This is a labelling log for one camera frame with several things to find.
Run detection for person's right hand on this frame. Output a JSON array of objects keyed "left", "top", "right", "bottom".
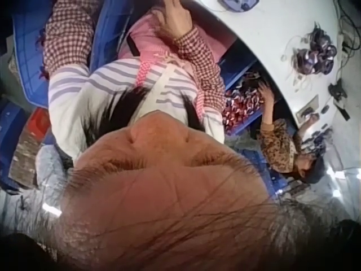
[{"left": 160, "top": 0, "right": 196, "bottom": 40}]

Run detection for purple plastic part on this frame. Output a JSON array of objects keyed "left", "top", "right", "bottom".
[{"left": 218, "top": 0, "right": 261, "bottom": 14}]

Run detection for blue crate of parts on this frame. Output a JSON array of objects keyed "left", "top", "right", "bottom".
[{"left": 217, "top": 38, "right": 270, "bottom": 137}]

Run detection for pile of red white parts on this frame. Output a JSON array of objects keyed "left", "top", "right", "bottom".
[{"left": 222, "top": 84, "right": 266, "bottom": 128}]

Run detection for heap of purple parts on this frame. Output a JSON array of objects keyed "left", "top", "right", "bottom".
[{"left": 292, "top": 24, "right": 338, "bottom": 76}]

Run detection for large blue plastic crate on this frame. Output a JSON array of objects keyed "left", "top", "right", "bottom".
[{"left": 11, "top": 0, "right": 59, "bottom": 108}]

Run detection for grey flat tray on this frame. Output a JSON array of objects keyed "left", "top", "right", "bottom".
[{"left": 295, "top": 95, "right": 320, "bottom": 123}]

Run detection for red plastic crate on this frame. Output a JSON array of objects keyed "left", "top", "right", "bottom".
[{"left": 27, "top": 108, "right": 52, "bottom": 139}]

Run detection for black power adapter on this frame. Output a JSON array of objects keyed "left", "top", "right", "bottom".
[{"left": 328, "top": 78, "right": 351, "bottom": 120}]

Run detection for grey plastic bag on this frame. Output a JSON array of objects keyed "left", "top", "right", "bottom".
[{"left": 36, "top": 144, "right": 74, "bottom": 212}]

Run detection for brown wooden board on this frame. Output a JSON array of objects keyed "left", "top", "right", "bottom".
[{"left": 8, "top": 132, "right": 55, "bottom": 189}]

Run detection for dark blue plastic crate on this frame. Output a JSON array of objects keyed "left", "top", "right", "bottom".
[{"left": 0, "top": 100, "right": 30, "bottom": 194}]

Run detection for black cables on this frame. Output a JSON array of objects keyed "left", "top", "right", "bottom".
[{"left": 333, "top": 0, "right": 361, "bottom": 54}]

